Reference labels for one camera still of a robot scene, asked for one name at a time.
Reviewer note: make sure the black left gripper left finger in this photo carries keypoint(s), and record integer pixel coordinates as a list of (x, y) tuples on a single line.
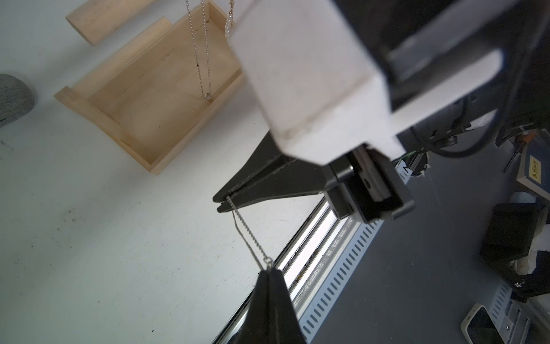
[(256, 326)]

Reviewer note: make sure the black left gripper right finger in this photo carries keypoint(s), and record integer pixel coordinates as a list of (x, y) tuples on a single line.
[(283, 325)]

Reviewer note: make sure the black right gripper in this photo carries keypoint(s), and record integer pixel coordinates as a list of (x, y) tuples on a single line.
[(362, 184)]

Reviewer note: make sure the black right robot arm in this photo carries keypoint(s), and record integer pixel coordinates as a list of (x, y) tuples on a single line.
[(412, 42)]

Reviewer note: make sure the wooden jewelry display stand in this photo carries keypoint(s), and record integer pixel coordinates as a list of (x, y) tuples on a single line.
[(156, 93)]

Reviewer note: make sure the white smartphone on floor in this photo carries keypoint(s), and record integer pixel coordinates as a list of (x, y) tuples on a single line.
[(478, 327)]

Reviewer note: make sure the black box on floor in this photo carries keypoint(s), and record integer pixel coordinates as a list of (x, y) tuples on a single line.
[(511, 231)]

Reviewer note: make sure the grey fabric glasses case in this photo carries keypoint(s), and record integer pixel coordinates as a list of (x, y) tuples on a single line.
[(17, 99)]

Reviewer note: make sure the aluminium mounting rail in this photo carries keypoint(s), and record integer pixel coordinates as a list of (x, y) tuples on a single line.
[(312, 252)]

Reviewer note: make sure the white vented cable duct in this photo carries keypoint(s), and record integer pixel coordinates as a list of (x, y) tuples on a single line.
[(333, 272)]

